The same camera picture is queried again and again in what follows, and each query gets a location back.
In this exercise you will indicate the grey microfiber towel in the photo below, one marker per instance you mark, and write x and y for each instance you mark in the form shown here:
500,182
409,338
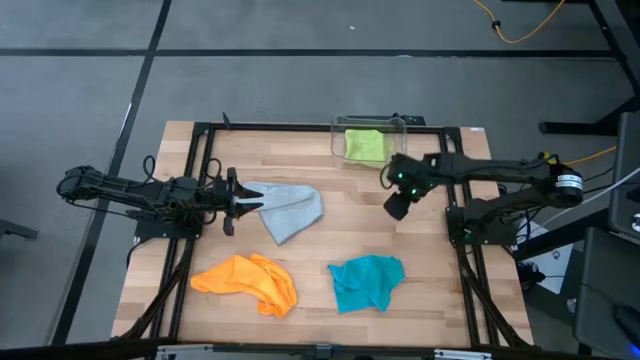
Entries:
290,210

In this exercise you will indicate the clear plastic bin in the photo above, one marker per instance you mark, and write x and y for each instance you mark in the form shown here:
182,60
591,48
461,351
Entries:
336,150

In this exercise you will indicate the orange microfiber towel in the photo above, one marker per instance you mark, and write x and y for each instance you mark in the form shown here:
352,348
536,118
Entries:
250,280

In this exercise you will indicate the yellow-green microfiber towel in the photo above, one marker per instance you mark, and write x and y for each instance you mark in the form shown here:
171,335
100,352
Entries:
365,145

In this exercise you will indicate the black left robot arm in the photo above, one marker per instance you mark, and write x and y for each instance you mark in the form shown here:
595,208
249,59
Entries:
125,192

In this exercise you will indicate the white paper sheet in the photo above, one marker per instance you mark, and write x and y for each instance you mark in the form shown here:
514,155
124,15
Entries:
555,270

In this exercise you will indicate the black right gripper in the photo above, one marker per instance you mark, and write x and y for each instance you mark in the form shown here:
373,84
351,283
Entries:
410,172

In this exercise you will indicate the black aluminium table frame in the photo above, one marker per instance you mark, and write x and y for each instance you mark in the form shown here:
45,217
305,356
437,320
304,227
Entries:
275,127

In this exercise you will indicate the teal microfiber towel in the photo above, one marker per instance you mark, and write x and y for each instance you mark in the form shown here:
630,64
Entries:
365,282

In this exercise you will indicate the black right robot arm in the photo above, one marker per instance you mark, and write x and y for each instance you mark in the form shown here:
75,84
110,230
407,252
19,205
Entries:
500,172

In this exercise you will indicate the silver aluminium bracket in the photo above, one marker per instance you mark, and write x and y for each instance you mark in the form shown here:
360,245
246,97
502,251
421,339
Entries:
182,352
462,355

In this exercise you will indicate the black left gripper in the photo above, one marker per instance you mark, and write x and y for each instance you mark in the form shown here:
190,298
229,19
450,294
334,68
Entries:
220,200

